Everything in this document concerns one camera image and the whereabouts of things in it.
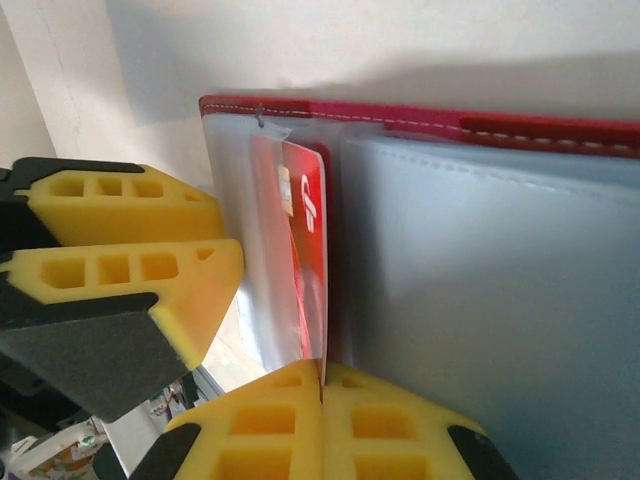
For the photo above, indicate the red credit card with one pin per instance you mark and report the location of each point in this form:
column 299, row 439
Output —
column 310, row 240

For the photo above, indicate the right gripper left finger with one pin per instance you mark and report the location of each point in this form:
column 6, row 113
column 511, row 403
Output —
column 210, row 415

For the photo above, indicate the long aluminium mounting rail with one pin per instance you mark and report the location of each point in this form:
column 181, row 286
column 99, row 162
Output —
column 210, row 382

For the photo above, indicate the red card holder wallet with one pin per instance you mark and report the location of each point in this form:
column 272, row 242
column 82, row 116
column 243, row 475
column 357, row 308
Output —
column 475, row 275

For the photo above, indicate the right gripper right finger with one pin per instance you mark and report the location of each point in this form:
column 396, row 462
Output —
column 435, row 425

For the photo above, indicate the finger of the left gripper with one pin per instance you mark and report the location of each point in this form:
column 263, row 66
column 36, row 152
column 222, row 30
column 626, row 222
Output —
column 200, row 285
column 150, row 215

